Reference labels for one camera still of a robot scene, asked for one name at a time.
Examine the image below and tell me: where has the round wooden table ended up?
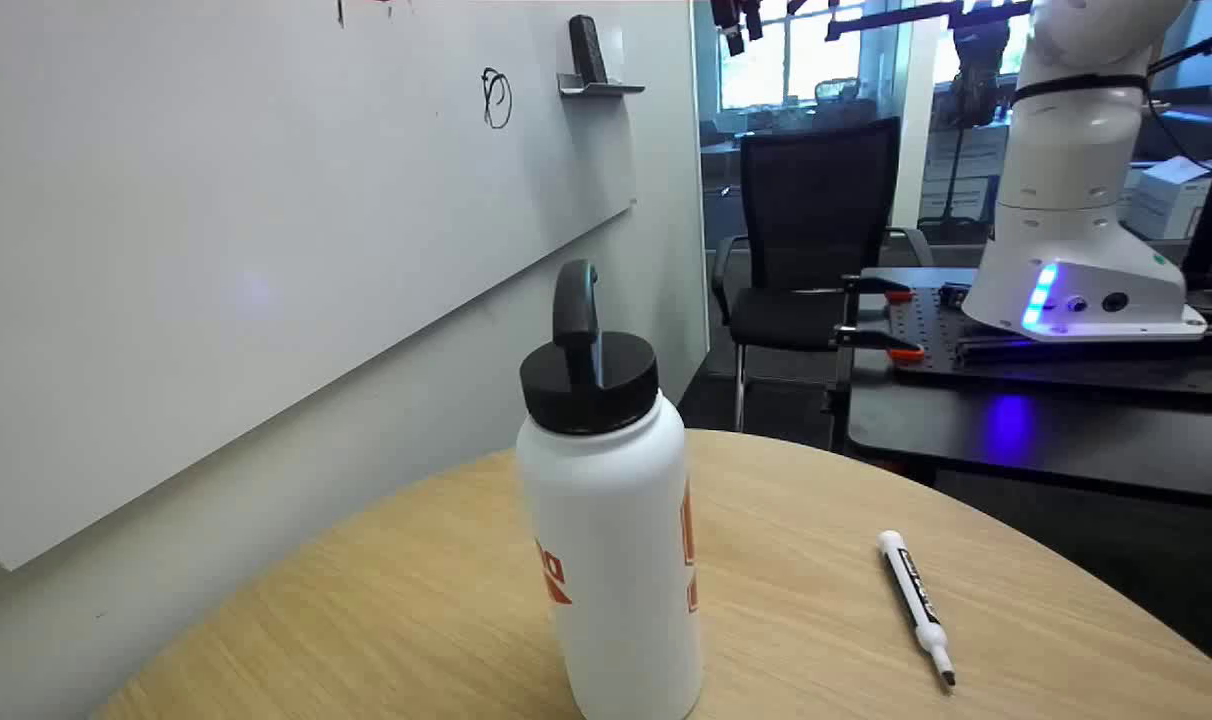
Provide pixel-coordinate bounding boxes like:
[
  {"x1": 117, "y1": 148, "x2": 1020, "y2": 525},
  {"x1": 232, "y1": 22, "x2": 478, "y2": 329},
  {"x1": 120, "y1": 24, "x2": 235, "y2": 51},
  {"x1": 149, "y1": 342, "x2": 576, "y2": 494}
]
[{"x1": 96, "y1": 429, "x2": 1212, "y2": 720}]

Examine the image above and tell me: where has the white whiteboard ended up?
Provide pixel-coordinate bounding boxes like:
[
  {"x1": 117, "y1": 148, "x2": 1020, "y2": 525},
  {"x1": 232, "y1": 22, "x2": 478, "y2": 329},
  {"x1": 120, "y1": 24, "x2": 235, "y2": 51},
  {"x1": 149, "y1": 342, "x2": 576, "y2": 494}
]
[{"x1": 0, "y1": 0, "x2": 645, "y2": 575}]

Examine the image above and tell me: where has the black background stand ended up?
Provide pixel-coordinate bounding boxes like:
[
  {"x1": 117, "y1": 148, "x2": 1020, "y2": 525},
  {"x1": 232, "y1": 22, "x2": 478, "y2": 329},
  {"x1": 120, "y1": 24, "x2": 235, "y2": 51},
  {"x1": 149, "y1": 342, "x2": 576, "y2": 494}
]
[{"x1": 819, "y1": 0, "x2": 1037, "y2": 236}]

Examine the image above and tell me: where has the black felt whiteboard eraser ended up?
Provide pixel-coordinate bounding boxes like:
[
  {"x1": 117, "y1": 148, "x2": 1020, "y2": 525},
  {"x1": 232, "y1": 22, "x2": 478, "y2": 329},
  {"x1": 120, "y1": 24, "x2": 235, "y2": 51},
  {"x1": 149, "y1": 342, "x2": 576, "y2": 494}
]
[{"x1": 563, "y1": 14, "x2": 606, "y2": 90}]

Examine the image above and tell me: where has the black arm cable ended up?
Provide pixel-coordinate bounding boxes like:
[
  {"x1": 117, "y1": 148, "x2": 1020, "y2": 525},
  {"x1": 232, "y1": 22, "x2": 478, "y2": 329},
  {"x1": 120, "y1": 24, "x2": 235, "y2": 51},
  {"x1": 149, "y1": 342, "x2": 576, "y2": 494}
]
[{"x1": 1011, "y1": 74, "x2": 1156, "y2": 108}]

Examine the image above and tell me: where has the white dry-erase marker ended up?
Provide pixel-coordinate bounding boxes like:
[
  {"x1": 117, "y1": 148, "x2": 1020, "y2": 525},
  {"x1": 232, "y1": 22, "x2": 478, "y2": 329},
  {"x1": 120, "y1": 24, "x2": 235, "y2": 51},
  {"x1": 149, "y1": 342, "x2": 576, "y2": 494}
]
[{"x1": 876, "y1": 528, "x2": 961, "y2": 694}]

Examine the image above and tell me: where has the grey metal eraser shelf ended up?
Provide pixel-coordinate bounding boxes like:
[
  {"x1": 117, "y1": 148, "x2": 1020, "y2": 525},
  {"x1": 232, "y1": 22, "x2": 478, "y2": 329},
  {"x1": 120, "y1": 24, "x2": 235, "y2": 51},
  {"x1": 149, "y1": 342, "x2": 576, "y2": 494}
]
[{"x1": 555, "y1": 74, "x2": 646, "y2": 106}]

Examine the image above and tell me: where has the white cardboard box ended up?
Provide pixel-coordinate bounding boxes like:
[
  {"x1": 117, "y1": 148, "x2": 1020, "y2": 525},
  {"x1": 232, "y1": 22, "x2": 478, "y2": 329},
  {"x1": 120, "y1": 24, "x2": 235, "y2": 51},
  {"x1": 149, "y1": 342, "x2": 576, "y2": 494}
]
[{"x1": 1120, "y1": 153, "x2": 1212, "y2": 244}]

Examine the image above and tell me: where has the white water bottle black lid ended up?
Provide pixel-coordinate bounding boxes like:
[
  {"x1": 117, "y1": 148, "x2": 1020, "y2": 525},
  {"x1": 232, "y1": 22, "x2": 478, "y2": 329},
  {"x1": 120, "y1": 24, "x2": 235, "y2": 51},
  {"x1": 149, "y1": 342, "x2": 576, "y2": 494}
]
[{"x1": 517, "y1": 257, "x2": 705, "y2": 720}]

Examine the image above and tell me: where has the black robot table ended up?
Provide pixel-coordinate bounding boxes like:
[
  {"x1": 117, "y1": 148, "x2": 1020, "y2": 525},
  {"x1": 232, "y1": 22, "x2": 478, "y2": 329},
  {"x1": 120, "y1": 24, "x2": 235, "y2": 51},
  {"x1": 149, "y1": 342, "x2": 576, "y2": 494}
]
[{"x1": 841, "y1": 266, "x2": 1212, "y2": 505}]

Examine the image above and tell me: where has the black office chair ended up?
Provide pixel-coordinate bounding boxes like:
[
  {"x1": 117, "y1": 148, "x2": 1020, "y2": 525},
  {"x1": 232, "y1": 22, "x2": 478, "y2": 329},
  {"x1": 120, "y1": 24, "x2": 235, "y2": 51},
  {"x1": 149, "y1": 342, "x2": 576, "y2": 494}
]
[{"x1": 707, "y1": 117, "x2": 935, "y2": 431}]

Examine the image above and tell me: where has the orange black clamp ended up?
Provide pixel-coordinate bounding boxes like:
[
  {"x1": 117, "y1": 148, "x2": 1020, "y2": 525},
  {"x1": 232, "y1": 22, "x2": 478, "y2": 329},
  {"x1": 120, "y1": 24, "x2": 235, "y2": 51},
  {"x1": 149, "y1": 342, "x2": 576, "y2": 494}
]
[
  {"x1": 837, "y1": 273, "x2": 914, "y2": 308},
  {"x1": 837, "y1": 320, "x2": 926, "y2": 373}
]

